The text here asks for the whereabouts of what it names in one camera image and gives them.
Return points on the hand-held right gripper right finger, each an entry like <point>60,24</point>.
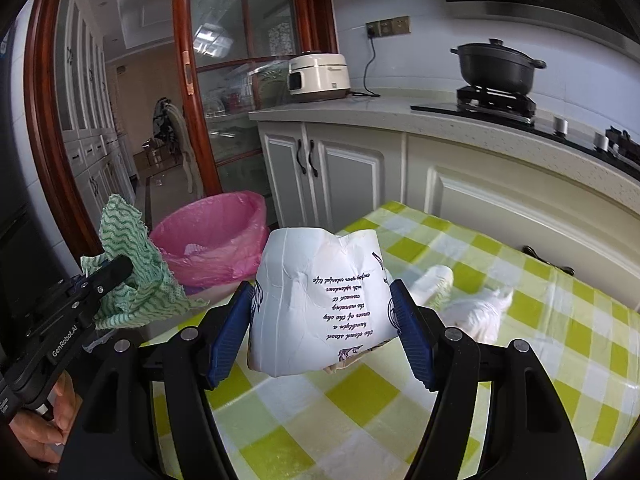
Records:
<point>412,340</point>

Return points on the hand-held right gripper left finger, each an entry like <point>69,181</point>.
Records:
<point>230,340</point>

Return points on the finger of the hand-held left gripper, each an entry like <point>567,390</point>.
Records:
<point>112,272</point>
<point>77,287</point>

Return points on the green wavy cleaning cloth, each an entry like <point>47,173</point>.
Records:
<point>130,240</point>

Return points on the printed white paper cup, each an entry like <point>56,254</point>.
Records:
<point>310,300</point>

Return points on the bin with pink bag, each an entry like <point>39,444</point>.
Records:
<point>210,225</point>

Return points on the person's left hand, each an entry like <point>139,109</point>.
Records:
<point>35,437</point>

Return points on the crumpled white green paper cup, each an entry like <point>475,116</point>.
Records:
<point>432,285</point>

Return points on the crumpled white tissue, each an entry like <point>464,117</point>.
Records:
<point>480,315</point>

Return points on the green checked tablecloth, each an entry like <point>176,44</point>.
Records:
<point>360,425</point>

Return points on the white hall cabinet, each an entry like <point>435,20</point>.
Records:
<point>95,150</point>

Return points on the cardboard box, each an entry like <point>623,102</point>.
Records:
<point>152,152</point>

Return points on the white chair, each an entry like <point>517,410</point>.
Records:
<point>182,160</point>

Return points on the white base cabinet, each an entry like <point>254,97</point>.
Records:
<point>475,195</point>

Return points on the wooden glass sliding door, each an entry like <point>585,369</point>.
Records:
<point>187,85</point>

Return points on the black gas stove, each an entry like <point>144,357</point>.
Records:
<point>500,107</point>

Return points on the white rice cooker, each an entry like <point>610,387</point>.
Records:
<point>320,77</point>

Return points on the black cooking pot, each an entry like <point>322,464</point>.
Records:
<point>497,67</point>

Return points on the wooden door frame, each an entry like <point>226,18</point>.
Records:
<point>47,110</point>

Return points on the gold wall outlet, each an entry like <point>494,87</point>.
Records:
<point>389,26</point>

